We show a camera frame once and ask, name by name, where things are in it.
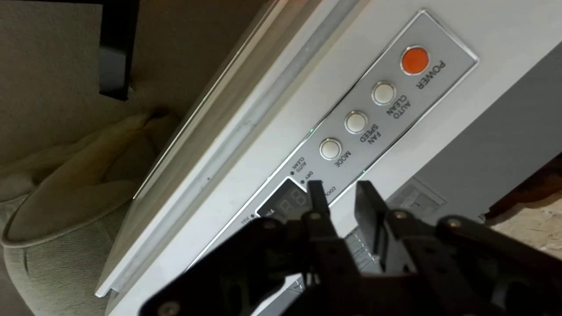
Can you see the white portable air conditioner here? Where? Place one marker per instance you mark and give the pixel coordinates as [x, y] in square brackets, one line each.
[282, 106]

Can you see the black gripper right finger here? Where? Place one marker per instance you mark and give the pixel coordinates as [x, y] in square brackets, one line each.
[468, 264]

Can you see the white mode button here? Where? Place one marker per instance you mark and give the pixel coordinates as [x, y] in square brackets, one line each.
[331, 148]

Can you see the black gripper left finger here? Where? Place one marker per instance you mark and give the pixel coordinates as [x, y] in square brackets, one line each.
[275, 269]

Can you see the black rectangular post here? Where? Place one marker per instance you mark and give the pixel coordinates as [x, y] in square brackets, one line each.
[119, 46]

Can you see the white fan speed button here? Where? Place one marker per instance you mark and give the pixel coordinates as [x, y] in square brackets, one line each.
[356, 124]

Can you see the white auto clean button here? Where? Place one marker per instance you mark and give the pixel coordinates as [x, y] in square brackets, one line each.
[384, 94]

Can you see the beige recliner armchair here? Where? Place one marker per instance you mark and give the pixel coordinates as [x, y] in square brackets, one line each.
[59, 234]

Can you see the orange power button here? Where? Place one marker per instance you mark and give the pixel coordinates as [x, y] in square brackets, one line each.
[416, 60]

